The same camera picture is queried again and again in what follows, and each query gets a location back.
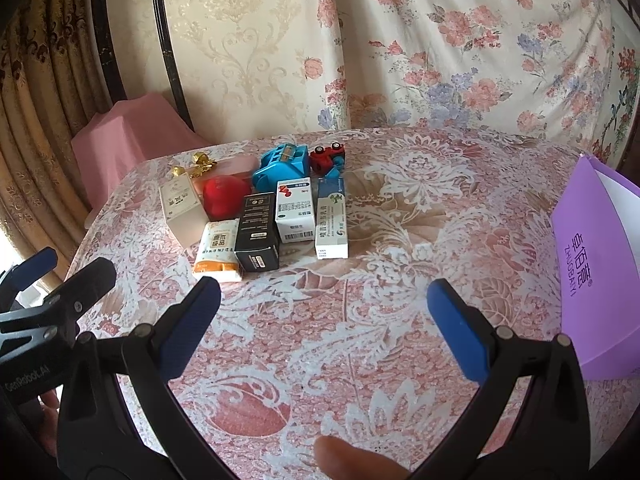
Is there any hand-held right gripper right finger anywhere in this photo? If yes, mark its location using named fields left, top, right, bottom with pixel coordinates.
left=400, top=279, right=592, bottom=480

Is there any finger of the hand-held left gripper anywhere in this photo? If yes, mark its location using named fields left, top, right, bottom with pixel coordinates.
left=0, top=247, right=58, bottom=292
left=0, top=257, right=117, bottom=348

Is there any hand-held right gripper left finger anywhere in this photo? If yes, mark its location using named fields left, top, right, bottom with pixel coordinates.
left=56, top=276, right=226, bottom=480

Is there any white orange tissue pack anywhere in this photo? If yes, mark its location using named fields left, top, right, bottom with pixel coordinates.
left=192, top=218, right=244, bottom=281

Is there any black carton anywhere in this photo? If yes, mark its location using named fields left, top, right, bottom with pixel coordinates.
left=235, top=191, right=281, bottom=273

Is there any tall cream carton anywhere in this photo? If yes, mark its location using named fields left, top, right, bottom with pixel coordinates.
left=159, top=170, right=211, bottom=246

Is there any red apple toy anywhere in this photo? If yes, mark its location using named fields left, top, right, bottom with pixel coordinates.
left=202, top=176, right=251, bottom=221

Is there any purple cardboard box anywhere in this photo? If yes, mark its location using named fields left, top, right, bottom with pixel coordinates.
left=550, top=155, right=640, bottom=382

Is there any white medicine box red print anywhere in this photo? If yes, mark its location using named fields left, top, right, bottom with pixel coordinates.
left=275, top=179, right=316, bottom=245

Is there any gold ornament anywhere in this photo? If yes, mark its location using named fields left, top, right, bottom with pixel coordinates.
left=172, top=150, right=217, bottom=178

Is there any white medicine box green print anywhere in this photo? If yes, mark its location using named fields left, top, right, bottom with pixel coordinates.
left=314, top=176, right=349, bottom=260

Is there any blue toy truck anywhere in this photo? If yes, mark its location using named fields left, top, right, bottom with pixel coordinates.
left=251, top=143, right=310, bottom=194

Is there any red toy car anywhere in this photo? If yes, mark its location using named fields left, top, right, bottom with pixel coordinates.
left=309, top=142, right=347, bottom=177

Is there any person's left hand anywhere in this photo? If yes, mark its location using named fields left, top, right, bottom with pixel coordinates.
left=37, top=390, right=62, bottom=456

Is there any person's right hand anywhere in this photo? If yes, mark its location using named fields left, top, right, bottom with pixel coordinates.
left=314, top=435, right=412, bottom=480

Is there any pink covered chair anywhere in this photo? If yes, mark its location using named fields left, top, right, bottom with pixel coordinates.
left=71, top=94, right=211, bottom=211

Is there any beige patterned curtain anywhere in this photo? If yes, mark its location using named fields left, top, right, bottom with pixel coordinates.
left=0, top=0, right=126, bottom=311

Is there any black curved bar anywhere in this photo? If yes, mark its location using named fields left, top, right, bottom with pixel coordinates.
left=150, top=0, right=196, bottom=131

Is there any bird flower painting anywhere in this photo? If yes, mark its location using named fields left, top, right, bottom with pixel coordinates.
left=585, top=35, right=640, bottom=161

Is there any floral bed sheet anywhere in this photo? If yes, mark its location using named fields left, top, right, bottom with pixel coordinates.
left=305, top=0, right=640, bottom=171

